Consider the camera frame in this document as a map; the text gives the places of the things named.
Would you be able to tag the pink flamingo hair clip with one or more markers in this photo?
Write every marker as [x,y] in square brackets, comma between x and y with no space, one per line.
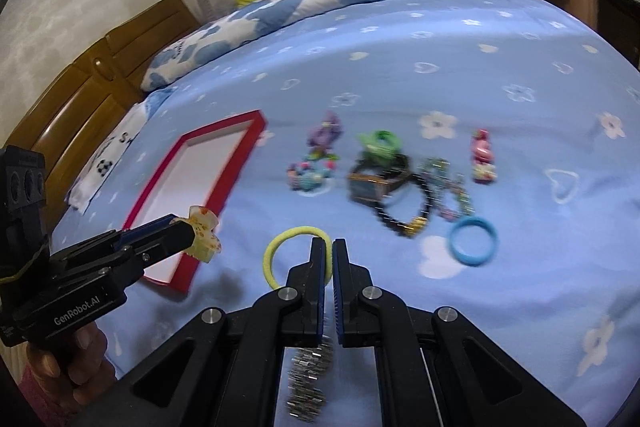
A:
[483,158]

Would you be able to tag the red jewelry tray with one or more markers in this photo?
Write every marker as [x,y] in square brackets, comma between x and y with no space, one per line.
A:
[199,167]

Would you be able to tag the light blue floral bedsheet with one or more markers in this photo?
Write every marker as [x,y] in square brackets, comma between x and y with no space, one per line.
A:
[561,294]

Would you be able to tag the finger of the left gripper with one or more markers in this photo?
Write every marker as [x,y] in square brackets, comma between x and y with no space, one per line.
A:
[156,247]
[145,226]

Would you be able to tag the wooden headboard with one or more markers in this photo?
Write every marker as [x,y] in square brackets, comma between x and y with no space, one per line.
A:
[92,94]

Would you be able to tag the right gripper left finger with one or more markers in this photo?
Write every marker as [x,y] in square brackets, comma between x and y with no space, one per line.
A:
[301,300]

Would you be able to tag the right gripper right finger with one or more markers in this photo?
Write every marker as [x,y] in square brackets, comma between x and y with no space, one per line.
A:
[356,326]

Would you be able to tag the left hand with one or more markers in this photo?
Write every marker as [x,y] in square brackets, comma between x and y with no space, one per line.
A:
[78,373]

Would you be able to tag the purple bow hair clip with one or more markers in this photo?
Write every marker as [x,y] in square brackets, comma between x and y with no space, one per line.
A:
[321,138]

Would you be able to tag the green hair clip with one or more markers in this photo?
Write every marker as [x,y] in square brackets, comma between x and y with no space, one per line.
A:
[380,147]

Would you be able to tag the white pillow with football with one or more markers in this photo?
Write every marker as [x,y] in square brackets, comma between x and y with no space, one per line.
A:
[105,158]

